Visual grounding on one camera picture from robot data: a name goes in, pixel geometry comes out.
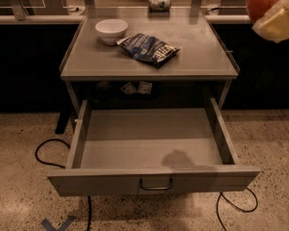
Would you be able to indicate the black metal drawer handle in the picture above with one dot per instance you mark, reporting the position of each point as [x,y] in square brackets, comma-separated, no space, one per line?
[144,187]

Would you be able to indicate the white label tag left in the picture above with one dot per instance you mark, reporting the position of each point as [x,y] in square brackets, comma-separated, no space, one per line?
[128,89]

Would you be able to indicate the blue chip bag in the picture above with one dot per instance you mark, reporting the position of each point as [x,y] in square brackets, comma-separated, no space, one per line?
[147,49]

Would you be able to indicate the blue tape floor mark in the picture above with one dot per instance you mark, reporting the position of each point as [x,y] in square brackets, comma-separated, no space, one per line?
[47,225]

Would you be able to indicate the grey metal cabinet table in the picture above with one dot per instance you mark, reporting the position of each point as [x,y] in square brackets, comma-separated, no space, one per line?
[177,45]

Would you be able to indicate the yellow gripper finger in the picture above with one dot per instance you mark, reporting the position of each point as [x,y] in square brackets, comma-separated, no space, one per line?
[274,24]

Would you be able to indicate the white label tag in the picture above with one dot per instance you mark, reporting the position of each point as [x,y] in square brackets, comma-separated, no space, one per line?
[145,88]
[128,89]

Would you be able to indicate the crumpled white green snack bag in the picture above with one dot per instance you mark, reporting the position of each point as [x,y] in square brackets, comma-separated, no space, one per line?
[159,5]

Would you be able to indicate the open grey top drawer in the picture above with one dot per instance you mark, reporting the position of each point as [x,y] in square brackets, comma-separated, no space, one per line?
[112,150]

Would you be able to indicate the white ceramic bowl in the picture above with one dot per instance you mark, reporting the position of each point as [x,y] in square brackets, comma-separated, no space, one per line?
[111,30]

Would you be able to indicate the white label tag right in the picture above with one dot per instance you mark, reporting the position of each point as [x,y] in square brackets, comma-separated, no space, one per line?
[145,88]

